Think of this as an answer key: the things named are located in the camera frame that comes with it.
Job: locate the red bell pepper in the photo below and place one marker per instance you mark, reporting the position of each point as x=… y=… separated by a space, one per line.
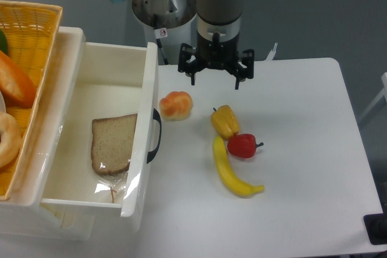
x=243 y=145

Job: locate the green vegetable in basket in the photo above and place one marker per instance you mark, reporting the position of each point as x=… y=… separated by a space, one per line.
x=3 y=43

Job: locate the black device at table edge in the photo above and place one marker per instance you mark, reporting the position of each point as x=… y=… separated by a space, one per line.
x=376 y=228

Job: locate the orange baguette bread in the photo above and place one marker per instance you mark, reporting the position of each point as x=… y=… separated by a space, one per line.
x=16 y=84

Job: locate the black top drawer handle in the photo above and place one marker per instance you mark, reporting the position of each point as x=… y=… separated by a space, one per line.
x=155 y=136

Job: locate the white metal table bracket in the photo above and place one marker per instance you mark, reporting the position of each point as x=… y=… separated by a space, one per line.
x=272 y=53

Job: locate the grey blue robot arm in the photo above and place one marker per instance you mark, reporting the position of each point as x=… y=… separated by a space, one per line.
x=215 y=19

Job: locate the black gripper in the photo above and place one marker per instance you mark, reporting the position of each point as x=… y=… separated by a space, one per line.
x=216 y=54

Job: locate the orange knotted bread roll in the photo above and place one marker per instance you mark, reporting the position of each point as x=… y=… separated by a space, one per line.
x=176 y=105

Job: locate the beige bagel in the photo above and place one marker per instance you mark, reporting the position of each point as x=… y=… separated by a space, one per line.
x=11 y=138

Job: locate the yellow wicker basket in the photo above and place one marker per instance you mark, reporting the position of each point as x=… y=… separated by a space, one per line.
x=30 y=29

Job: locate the white drawer cabinet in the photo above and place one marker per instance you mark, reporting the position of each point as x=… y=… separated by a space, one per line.
x=25 y=214

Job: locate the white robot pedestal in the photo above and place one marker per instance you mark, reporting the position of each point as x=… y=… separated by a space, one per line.
x=166 y=23

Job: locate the wrapped brown bread slice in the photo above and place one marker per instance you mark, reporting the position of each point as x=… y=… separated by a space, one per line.
x=111 y=149

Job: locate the white drawer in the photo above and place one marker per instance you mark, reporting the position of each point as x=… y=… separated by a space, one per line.
x=112 y=81

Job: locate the yellow bell pepper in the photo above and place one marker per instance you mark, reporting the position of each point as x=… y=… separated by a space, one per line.
x=225 y=122

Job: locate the yellow banana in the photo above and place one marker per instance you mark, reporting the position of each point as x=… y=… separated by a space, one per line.
x=230 y=180

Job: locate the white frame at right edge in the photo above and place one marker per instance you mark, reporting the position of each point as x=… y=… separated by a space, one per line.
x=375 y=106

